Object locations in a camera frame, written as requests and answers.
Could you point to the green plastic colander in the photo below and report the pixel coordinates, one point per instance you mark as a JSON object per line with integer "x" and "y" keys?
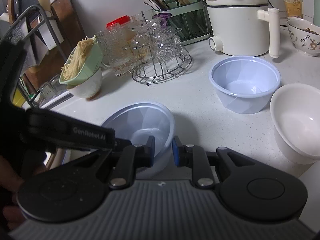
{"x": 91, "y": 65}

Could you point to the pale enoki mushroom bunch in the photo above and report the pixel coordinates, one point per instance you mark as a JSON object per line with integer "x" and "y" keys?
{"x": 78, "y": 58}

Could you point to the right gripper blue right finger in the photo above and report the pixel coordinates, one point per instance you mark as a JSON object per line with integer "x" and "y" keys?
{"x": 195, "y": 158}

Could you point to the wooden cutting board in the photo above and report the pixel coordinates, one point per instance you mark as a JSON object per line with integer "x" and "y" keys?
{"x": 72, "y": 32}

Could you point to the patterned ceramic bowl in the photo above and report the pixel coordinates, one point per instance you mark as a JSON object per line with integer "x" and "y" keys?
{"x": 304, "y": 36}

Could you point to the yellow snack packet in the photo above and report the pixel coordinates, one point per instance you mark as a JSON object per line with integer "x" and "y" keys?
{"x": 294, "y": 8}

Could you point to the wire glass holder stand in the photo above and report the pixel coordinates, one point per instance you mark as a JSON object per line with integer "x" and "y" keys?
{"x": 158, "y": 52}

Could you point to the lavender plastic bowl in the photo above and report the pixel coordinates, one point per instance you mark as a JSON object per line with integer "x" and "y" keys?
{"x": 140, "y": 120}
{"x": 244, "y": 84}

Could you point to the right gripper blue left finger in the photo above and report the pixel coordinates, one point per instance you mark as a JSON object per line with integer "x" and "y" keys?
{"x": 129, "y": 159}

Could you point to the white bowl under colander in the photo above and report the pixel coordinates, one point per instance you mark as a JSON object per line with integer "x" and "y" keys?
{"x": 89, "y": 88}

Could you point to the white electric cooking pot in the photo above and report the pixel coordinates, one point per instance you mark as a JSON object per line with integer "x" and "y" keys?
{"x": 244, "y": 27}

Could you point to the white ceramic bowl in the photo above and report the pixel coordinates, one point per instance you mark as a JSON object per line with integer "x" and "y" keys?
{"x": 295, "y": 114}

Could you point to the green chopstick holder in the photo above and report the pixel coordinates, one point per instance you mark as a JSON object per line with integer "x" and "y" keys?
{"x": 192, "y": 20}

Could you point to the person's left hand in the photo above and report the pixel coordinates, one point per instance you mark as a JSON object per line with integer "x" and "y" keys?
{"x": 11, "y": 183}

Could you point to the black metal dish rack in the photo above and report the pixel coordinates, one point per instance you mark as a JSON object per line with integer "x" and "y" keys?
{"x": 33, "y": 41}

